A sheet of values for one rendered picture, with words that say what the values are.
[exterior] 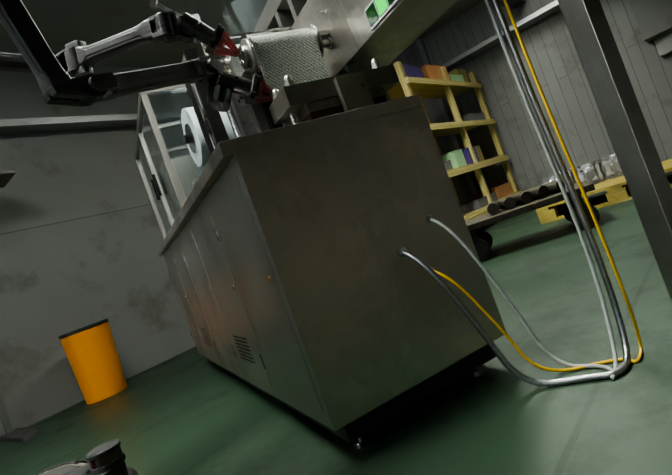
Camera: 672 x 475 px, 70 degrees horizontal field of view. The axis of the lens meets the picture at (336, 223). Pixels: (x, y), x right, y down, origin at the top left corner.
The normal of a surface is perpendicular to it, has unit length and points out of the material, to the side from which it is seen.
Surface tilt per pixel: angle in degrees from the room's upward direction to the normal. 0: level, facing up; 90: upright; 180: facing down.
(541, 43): 90
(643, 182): 90
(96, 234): 90
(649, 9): 90
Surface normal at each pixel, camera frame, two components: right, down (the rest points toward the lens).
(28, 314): 0.71, -0.27
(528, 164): -0.62, 0.21
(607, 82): -0.85, 0.30
